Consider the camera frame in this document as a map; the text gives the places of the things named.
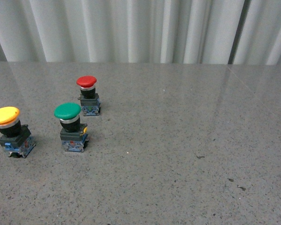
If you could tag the yellow mushroom push button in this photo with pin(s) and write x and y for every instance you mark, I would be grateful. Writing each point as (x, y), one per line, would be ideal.
(16, 140)

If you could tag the red mushroom push button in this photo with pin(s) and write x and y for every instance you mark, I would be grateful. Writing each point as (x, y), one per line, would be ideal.
(89, 99)

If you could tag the green mushroom push button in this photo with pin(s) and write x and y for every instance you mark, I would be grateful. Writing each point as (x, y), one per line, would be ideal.
(73, 134)

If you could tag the white pleated curtain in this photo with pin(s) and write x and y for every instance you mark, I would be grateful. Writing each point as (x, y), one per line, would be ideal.
(156, 31)

